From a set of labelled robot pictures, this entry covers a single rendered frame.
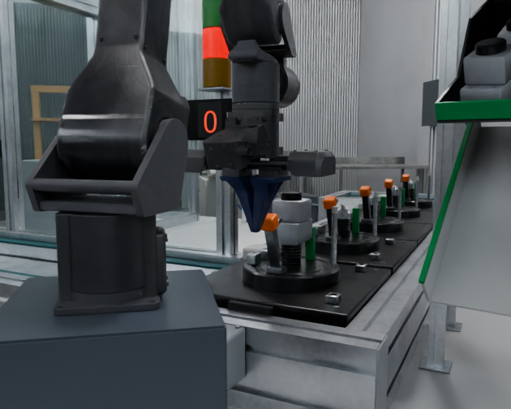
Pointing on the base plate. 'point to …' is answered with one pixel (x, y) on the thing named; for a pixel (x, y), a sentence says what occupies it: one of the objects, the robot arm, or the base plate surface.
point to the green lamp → (210, 14)
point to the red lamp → (214, 43)
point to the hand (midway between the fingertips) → (255, 204)
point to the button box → (235, 355)
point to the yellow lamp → (216, 72)
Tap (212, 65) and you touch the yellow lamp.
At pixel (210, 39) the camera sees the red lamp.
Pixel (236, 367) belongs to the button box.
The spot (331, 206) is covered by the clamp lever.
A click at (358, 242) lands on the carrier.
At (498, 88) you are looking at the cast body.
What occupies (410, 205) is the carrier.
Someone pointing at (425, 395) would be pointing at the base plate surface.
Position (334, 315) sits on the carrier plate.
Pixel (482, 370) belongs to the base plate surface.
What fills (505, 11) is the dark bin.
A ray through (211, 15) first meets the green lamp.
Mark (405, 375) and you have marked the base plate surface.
